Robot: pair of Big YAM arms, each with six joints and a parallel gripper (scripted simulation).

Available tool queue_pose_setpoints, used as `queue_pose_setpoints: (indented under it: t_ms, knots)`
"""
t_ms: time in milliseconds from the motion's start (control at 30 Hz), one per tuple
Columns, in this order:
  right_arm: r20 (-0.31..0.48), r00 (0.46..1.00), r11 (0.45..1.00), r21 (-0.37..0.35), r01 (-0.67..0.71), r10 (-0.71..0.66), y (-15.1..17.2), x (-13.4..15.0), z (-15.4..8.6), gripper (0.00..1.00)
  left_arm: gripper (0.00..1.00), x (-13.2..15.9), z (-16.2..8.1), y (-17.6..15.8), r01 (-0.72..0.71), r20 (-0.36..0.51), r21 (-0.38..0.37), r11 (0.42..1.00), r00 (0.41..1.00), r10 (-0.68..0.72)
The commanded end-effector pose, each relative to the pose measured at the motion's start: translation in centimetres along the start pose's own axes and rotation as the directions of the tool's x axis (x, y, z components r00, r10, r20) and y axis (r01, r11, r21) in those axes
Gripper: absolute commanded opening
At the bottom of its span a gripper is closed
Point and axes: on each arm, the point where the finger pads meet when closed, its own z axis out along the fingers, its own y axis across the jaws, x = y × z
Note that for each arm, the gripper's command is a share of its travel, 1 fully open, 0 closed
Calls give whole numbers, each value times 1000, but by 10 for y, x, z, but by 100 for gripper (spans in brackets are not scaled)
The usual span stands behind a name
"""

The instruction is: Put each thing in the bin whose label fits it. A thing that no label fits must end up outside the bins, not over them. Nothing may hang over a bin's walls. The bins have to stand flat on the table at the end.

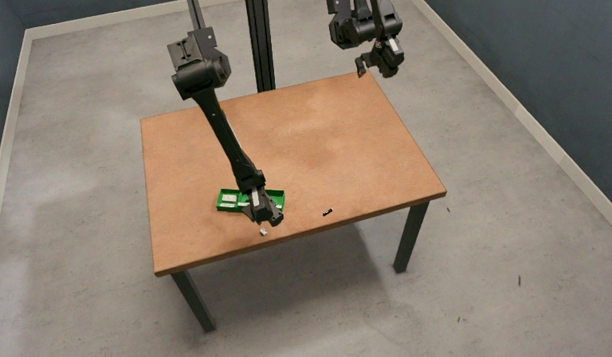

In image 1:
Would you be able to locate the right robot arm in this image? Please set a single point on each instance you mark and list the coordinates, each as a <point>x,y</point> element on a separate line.
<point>194,72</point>

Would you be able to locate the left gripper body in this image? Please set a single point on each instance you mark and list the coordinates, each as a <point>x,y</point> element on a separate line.
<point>365,57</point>

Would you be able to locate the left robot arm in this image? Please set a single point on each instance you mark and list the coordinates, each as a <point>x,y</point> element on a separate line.
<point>386,31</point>

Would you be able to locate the green three-compartment sorting bin rack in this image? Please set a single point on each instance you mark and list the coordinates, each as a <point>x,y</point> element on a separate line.
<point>276,195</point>

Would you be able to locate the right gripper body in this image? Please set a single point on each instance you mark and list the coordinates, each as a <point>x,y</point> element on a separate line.
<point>247,211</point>

